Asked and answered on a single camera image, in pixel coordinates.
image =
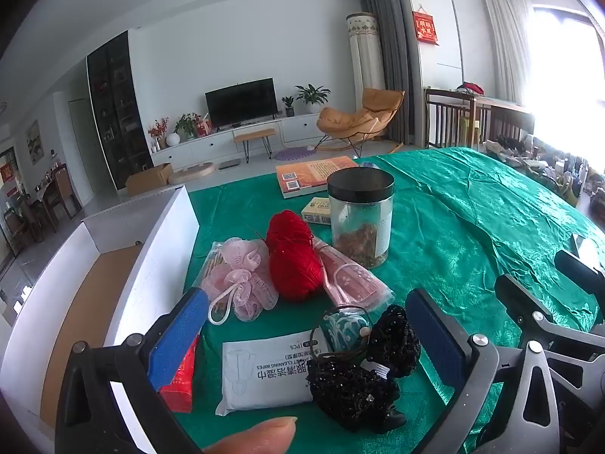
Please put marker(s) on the red plastic packet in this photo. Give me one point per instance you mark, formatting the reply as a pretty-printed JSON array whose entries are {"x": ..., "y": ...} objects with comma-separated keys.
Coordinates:
[{"x": 182, "y": 383}]

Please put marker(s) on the black bag roll blue wrapper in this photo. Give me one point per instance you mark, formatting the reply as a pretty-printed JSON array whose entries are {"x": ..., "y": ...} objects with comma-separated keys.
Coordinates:
[{"x": 366, "y": 164}]

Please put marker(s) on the red flowers in vase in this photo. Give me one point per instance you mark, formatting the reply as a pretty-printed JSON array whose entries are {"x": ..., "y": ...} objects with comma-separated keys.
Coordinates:
[{"x": 158, "y": 130}]

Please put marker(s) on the black glass display cabinet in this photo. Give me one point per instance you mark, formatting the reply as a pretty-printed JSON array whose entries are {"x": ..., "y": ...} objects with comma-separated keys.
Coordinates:
[{"x": 116, "y": 104}]

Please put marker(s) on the small wooden bench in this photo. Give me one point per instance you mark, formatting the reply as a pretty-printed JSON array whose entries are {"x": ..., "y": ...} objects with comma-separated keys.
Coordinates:
[{"x": 254, "y": 133}]

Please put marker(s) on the standing air conditioner with cover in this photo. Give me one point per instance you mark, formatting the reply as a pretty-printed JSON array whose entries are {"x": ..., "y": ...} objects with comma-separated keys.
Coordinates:
[{"x": 366, "y": 56}]

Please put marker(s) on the teal patterned sachet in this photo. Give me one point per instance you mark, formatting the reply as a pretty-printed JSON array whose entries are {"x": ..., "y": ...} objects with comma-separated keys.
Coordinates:
[{"x": 338, "y": 328}]

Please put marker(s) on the clear packet of wooden chopsticks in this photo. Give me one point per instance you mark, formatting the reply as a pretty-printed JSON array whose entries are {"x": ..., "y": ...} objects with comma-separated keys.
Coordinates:
[{"x": 211, "y": 260}]

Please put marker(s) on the large green potted plant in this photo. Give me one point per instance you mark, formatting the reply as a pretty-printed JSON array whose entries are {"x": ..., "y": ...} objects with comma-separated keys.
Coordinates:
[{"x": 312, "y": 94}]

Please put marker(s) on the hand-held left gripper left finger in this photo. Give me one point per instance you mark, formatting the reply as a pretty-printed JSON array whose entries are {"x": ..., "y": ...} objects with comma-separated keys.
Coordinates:
[{"x": 179, "y": 335}]

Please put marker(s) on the black flat television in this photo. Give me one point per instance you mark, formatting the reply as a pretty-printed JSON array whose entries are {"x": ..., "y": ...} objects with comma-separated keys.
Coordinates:
[{"x": 241, "y": 101}]

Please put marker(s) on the dark wooden railing bench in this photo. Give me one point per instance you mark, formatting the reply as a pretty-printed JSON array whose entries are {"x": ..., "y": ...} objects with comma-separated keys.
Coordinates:
[{"x": 453, "y": 118}]

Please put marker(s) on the brown cardboard box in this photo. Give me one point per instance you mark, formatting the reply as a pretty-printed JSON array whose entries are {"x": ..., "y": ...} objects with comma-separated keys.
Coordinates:
[{"x": 149, "y": 179}]

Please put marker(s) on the purple round rug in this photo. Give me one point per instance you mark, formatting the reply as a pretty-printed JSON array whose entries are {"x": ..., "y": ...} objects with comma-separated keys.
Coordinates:
[{"x": 293, "y": 153}]

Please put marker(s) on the wooden dining chair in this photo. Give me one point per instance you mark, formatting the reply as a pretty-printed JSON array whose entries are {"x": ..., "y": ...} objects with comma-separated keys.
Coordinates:
[{"x": 66, "y": 189}]

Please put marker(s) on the small yellow card box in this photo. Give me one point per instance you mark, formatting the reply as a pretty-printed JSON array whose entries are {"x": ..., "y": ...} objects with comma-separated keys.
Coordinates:
[{"x": 317, "y": 209}]

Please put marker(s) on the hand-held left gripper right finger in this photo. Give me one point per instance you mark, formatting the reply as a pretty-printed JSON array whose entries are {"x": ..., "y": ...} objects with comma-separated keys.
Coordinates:
[{"x": 435, "y": 340}]

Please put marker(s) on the pile of household clutter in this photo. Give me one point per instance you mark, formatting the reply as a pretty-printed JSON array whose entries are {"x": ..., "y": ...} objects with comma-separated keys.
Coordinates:
[{"x": 543, "y": 165}]

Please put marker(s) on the clear packet with pink cloth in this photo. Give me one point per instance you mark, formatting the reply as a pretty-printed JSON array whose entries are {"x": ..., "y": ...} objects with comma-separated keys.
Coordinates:
[{"x": 352, "y": 283}]

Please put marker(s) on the orange rocking chair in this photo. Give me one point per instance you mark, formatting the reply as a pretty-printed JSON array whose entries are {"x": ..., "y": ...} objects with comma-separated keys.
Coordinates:
[{"x": 359, "y": 108}]

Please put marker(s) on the leafy plant beside red flowers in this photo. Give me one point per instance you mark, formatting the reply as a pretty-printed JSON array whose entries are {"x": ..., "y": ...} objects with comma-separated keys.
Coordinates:
[{"x": 186, "y": 125}]

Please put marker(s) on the clear jar with black lid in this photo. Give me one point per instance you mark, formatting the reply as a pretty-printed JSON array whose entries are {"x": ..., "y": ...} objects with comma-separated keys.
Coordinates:
[{"x": 359, "y": 217}]

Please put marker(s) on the green satin tablecloth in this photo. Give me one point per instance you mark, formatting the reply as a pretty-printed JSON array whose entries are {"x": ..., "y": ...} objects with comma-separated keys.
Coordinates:
[{"x": 449, "y": 227}]

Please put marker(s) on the black beaded pouch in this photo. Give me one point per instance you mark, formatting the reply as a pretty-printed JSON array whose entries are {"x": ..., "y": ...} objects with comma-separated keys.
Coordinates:
[{"x": 349, "y": 392}]

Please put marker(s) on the white television cabinet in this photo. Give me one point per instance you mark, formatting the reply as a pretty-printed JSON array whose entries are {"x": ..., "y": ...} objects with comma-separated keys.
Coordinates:
[{"x": 212, "y": 144}]

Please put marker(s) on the orange book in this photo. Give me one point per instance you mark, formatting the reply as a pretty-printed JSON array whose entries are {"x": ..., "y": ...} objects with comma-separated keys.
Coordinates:
[{"x": 312, "y": 172}]

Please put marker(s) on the white wet wipes packet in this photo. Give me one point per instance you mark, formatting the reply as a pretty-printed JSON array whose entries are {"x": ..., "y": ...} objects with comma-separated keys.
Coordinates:
[{"x": 264, "y": 369}]

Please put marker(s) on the red yarn ball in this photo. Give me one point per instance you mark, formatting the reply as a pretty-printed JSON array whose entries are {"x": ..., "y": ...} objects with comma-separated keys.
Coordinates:
[{"x": 290, "y": 255}]

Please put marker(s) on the red wall hanging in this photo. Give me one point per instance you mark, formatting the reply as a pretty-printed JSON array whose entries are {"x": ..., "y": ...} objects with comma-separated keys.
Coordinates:
[{"x": 424, "y": 28}]

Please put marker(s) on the person's left hand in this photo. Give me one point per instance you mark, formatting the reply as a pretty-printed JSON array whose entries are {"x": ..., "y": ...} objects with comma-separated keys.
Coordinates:
[{"x": 257, "y": 435}]

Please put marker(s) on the white cardboard box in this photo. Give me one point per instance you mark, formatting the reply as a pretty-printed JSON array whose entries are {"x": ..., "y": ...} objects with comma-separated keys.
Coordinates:
[{"x": 160, "y": 246}]

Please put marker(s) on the grey curtain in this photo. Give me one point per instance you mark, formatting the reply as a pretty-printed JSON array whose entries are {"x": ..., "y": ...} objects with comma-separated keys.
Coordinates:
[{"x": 392, "y": 33}]

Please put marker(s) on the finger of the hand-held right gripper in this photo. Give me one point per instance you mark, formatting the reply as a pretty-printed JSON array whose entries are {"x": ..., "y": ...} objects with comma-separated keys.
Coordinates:
[
  {"x": 522, "y": 298},
  {"x": 579, "y": 265}
]

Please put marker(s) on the small green potted plant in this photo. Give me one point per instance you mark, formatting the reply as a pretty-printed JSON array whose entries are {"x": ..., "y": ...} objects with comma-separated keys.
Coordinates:
[{"x": 288, "y": 104}]

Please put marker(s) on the red clothing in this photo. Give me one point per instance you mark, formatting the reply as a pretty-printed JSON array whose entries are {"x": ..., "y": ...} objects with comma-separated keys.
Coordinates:
[{"x": 472, "y": 88}]

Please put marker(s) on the pink mesh bath pouf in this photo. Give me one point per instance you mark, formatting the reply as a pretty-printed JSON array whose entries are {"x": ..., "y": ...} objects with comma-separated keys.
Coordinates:
[{"x": 241, "y": 274}]

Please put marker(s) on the round wooden stool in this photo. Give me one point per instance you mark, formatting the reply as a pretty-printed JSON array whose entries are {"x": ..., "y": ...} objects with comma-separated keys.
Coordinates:
[{"x": 191, "y": 172}]

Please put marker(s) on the grey floor scale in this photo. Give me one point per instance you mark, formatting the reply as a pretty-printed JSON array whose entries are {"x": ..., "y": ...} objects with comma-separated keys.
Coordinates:
[{"x": 229, "y": 164}]

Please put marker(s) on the white sheer curtain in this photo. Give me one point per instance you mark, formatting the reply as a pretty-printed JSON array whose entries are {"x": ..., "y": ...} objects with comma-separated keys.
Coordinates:
[{"x": 508, "y": 33}]

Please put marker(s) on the red gift bag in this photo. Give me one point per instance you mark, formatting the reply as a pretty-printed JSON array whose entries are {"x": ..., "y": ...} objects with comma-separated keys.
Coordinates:
[{"x": 204, "y": 126}]

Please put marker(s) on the framed wall picture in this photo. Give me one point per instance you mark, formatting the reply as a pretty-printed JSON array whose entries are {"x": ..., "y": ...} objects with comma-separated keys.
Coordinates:
[{"x": 34, "y": 142}]

